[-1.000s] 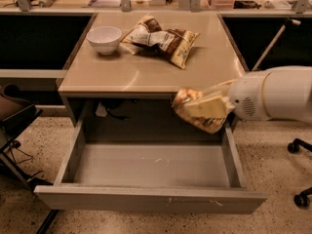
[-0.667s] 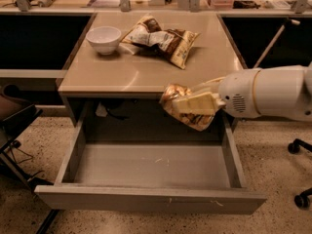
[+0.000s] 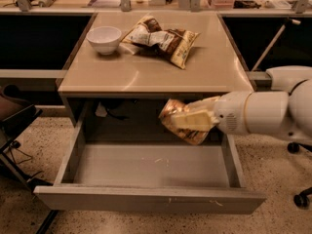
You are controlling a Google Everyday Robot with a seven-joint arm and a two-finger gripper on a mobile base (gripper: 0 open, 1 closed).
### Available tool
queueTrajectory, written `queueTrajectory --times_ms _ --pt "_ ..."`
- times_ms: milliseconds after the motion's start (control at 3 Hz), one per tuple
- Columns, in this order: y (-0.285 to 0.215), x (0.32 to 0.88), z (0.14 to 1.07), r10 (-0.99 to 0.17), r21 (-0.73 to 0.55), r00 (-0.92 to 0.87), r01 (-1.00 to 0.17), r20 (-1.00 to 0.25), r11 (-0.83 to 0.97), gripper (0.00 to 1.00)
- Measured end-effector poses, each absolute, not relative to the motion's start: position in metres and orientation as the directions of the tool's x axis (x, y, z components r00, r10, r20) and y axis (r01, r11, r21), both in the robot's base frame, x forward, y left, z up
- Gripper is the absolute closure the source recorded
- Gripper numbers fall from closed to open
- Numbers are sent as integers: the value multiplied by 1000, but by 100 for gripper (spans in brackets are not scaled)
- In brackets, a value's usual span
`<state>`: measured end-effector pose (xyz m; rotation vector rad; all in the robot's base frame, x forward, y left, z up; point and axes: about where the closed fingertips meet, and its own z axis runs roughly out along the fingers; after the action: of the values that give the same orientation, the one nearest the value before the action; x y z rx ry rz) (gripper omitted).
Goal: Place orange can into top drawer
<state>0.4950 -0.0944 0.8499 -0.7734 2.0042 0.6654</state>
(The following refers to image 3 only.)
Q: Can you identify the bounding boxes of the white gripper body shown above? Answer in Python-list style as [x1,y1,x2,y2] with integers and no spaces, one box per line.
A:
[214,91,251,135]

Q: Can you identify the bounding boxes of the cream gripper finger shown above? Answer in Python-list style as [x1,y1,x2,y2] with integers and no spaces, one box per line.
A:
[188,96,220,111]
[171,109,219,132]

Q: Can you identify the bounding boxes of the crushed orange soda can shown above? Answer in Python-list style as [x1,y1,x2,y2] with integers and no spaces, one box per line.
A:
[159,99,209,145]

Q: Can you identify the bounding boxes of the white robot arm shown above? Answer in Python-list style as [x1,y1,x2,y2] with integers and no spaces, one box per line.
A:
[171,65,312,145]

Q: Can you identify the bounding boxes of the open grey top drawer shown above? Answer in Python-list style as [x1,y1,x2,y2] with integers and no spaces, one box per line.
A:
[35,100,265,214]

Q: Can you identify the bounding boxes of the grey drawer cabinet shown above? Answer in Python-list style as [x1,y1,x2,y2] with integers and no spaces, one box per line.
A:
[58,11,253,120]

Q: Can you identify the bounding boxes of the brown crumpled chip bag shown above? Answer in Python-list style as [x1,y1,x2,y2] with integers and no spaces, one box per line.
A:
[122,15,199,69]

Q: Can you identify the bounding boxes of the white leaning rod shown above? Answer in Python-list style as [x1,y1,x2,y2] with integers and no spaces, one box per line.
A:
[252,18,301,71]

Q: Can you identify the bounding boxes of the black chair wheel base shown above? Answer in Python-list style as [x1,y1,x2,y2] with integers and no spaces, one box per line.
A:
[286,141,312,209]

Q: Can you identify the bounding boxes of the white ceramic bowl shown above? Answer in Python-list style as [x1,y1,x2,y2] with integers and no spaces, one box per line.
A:
[86,26,122,55]

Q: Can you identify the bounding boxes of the dark office chair left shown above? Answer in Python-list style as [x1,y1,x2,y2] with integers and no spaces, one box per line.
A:
[0,84,59,234]

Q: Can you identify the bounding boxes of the metal shelf rail frame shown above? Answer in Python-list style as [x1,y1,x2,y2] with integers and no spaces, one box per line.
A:
[0,0,311,15]

